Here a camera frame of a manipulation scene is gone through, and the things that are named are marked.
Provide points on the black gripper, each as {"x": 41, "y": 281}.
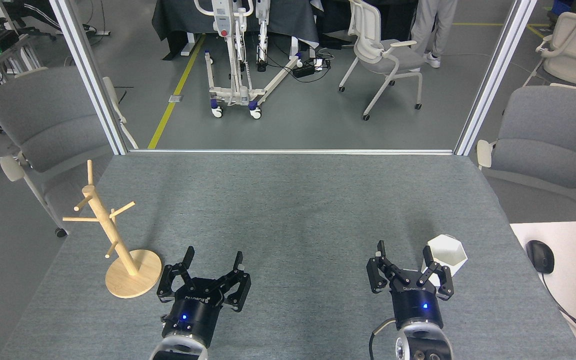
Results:
{"x": 193, "y": 312}
{"x": 415, "y": 305}

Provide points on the white faceted cup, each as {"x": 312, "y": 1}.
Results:
{"x": 448, "y": 252}

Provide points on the wooden cup rack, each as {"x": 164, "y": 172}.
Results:
{"x": 138, "y": 285}

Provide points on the black computer mouse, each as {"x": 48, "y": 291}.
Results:
{"x": 540, "y": 256}

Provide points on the grey armchair with cream arms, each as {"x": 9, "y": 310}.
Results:
{"x": 43, "y": 115}
{"x": 548, "y": 150}

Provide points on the metal floor plate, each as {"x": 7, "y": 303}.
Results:
{"x": 176, "y": 98}

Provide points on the white mesh-back office chair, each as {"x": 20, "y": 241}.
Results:
{"x": 398, "y": 59}

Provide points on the black power strip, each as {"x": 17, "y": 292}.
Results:
{"x": 304, "y": 70}

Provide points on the person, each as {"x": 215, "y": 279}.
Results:
{"x": 425, "y": 25}

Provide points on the white wheeled stand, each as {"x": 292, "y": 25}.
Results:
{"x": 223, "y": 20}

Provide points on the dark cloth-covered table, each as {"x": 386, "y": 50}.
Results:
{"x": 183, "y": 17}

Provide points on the silver table edge rail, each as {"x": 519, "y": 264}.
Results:
{"x": 293, "y": 151}

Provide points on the silver frame post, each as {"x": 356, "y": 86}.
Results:
{"x": 493, "y": 80}
{"x": 90, "y": 80}

